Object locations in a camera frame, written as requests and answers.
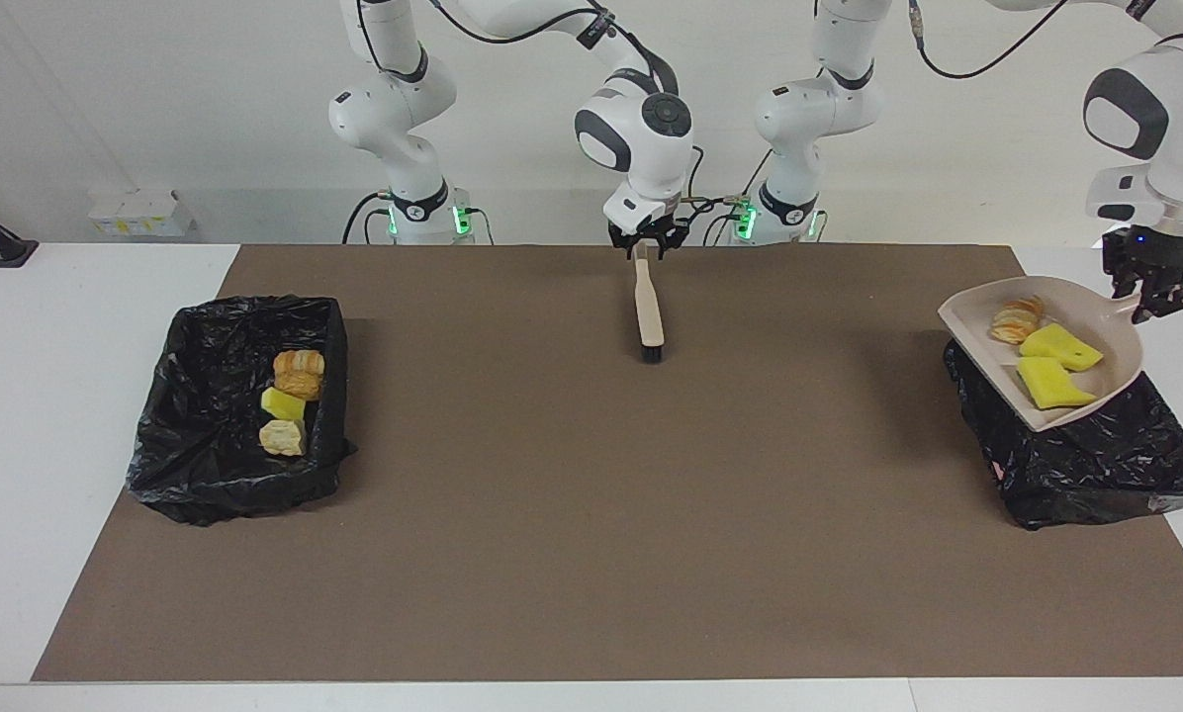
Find beige plastic dustpan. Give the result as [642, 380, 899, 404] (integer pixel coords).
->
[938, 265, 1183, 432]

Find beige brush black bristles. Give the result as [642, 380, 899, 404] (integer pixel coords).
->
[633, 255, 667, 364]

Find yellow sponge piece dark speck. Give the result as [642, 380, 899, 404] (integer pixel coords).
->
[1020, 323, 1105, 373]

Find pale trash piece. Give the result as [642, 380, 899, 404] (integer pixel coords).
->
[991, 297, 1046, 345]

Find notched yellow sponge piece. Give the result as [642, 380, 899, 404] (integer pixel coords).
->
[1017, 357, 1099, 410]

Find orange striped croissant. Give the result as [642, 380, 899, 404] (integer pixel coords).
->
[274, 349, 326, 382]

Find small yellow sponge wedge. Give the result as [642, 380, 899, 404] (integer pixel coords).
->
[260, 387, 308, 424]

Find pale tan bread chunk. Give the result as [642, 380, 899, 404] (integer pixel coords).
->
[259, 419, 307, 458]

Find black bag bin pink mark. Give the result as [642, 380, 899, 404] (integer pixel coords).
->
[943, 338, 1183, 531]

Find black bag lined bin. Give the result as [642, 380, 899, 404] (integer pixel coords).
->
[127, 295, 355, 527]

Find brown table mat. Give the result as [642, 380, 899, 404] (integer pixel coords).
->
[33, 244, 1183, 683]

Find black left base cable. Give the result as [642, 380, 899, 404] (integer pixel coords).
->
[700, 196, 751, 246]

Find black base cable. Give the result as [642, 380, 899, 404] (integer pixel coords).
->
[700, 196, 751, 246]
[342, 191, 397, 246]

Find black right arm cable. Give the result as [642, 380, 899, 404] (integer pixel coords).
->
[354, 0, 706, 214]

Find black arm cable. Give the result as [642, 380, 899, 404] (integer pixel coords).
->
[354, 0, 706, 214]
[906, 0, 1183, 82]

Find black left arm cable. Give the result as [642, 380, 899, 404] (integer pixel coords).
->
[906, 0, 1183, 82]

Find black right base cable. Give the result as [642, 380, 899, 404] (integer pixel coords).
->
[342, 191, 397, 246]

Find white wall box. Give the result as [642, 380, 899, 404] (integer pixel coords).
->
[89, 188, 195, 238]

